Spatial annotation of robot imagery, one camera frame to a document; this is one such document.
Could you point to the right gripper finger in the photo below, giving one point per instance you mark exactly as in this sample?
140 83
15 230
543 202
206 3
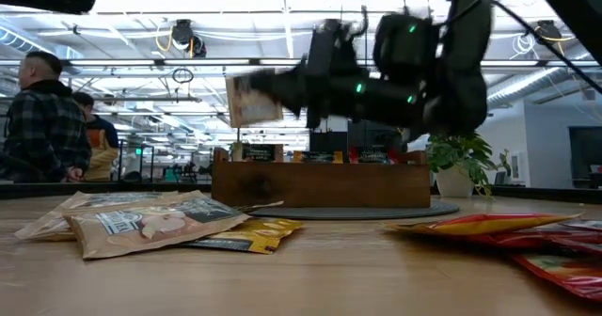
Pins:
289 88

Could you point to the yellow mango tea sachet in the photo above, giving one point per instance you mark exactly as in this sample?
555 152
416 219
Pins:
254 236
317 157
480 223

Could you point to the wooden tea organizer box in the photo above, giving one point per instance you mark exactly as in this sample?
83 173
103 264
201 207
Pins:
320 184

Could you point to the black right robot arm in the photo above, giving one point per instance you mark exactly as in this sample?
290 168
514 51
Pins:
461 71

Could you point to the grey round woven placemat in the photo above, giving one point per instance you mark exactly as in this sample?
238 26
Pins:
353 212

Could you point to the green potted plant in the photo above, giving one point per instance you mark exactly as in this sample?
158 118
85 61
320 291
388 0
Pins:
456 165

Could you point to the distant black rack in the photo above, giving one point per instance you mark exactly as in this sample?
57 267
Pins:
119 163

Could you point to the person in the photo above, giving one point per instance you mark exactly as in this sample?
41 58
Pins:
47 128
103 146

